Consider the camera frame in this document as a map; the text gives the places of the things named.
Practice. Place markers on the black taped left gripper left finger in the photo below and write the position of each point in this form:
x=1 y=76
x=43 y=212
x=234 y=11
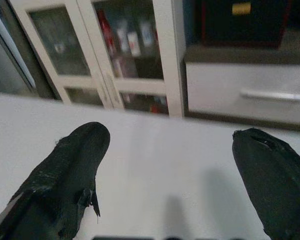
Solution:
x=62 y=180

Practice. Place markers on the white drawer unit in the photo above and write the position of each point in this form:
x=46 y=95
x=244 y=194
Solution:
x=247 y=90

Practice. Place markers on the grey appliance with white edge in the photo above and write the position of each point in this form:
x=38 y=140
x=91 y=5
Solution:
x=10 y=52

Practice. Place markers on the black box with yellow label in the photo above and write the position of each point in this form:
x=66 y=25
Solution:
x=242 y=21

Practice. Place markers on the red box in cabinet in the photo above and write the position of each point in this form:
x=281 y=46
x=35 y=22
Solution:
x=106 y=32

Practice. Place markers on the white glass-door cabinet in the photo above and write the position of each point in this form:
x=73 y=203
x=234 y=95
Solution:
x=130 y=62

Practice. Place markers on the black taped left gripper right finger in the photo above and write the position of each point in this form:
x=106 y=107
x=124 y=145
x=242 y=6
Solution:
x=275 y=180

